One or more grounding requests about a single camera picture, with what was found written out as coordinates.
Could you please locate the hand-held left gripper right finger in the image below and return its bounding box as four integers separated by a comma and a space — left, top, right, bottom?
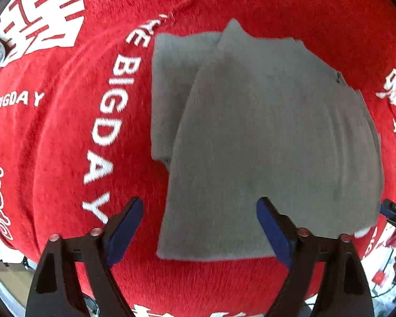
256, 197, 375, 317

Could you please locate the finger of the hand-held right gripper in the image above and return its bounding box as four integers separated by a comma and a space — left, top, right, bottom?
379, 199, 396, 248

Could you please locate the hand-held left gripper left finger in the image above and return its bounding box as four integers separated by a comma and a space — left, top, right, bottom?
25, 196, 144, 317

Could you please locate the grey sweater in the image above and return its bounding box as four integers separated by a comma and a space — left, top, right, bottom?
150, 18, 385, 261

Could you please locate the red printed blanket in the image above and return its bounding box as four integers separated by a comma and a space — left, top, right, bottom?
0, 0, 396, 317

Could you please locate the cardboard box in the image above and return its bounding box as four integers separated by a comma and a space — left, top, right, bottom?
0, 261, 37, 311

